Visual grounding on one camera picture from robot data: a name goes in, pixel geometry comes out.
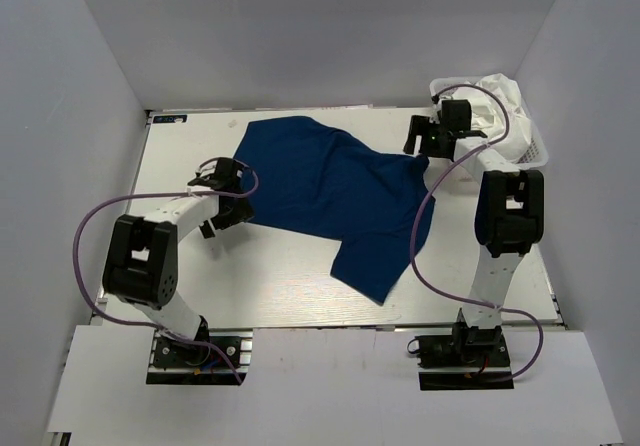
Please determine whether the white t shirt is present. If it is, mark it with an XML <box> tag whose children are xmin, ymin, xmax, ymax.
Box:
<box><xmin>469</xmin><ymin>71</ymin><xmax>536</xmax><ymax>162</ymax></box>

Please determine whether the blue t shirt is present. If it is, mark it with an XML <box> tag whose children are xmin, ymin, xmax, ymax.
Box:
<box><xmin>234</xmin><ymin>116</ymin><xmax>435</xmax><ymax>304</ymax></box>

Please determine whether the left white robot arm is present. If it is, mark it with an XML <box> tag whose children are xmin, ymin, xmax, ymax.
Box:
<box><xmin>102</xmin><ymin>157</ymin><xmax>259</xmax><ymax>365</ymax></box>

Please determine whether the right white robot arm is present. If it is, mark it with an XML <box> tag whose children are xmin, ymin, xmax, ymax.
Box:
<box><xmin>403</xmin><ymin>100</ymin><xmax>544</xmax><ymax>365</ymax></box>

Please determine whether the blue table label sticker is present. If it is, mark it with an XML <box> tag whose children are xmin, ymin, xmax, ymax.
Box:
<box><xmin>152</xmin><ymin>114</ymin><xmax>188</xmax><ymax>124</ymax></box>

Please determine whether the white plastic basket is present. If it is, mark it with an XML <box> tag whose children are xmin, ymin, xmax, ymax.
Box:
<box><xmin>429</xmin><ymin>73</ymin><xmax>549</xmax><ymax>169</ymax></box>

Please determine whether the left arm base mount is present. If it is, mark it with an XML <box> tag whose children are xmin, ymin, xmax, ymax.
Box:
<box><xmin>146</xmin><ymin>331</ymin><xmax>253</xmax><ymax>386</ymax></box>

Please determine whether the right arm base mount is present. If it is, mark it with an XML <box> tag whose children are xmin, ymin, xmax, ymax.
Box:
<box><xmin>407</xmin><ymin>335</ymin><xmax>514</xmax><ymax>392</ymax></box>

